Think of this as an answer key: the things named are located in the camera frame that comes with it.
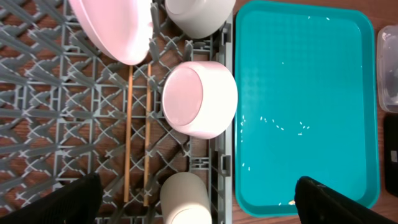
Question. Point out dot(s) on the white paper cup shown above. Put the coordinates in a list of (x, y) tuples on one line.
[(184, 200)]

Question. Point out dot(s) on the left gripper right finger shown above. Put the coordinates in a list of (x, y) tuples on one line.
[(317, 203)]

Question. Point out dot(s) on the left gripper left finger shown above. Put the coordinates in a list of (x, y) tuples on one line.
[(77, 202)]

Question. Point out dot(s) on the clear plastic bin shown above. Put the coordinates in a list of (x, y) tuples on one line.
[(386, 61)]

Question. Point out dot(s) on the grey dishwasher rack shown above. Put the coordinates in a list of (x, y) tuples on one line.
[(63, 114)]

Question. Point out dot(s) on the large white plate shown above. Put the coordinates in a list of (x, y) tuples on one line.
[(121, 29)]

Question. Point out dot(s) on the wooden chopstick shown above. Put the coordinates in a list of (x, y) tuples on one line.
[(128, 136), (147, 135)]

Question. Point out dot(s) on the black tray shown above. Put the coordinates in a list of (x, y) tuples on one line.
[(390, 153)]

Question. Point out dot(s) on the grey bowl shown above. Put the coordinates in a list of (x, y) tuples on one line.
[(199, 18)]

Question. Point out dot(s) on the teal plastic tray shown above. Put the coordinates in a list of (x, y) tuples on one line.
[(306, 105)]

